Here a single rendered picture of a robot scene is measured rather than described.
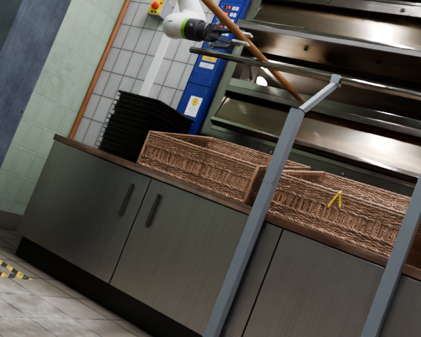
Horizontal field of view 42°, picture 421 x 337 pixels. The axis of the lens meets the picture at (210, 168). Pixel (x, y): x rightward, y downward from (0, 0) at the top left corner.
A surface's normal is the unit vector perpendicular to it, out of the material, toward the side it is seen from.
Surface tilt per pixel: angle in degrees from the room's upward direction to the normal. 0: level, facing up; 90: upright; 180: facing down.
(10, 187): 90
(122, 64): 90
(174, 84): 90
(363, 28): 70
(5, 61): 90
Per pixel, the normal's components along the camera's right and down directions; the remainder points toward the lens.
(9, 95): 0.80, 0.28
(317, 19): -0.33, -0.55
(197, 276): -0.47, -0.25
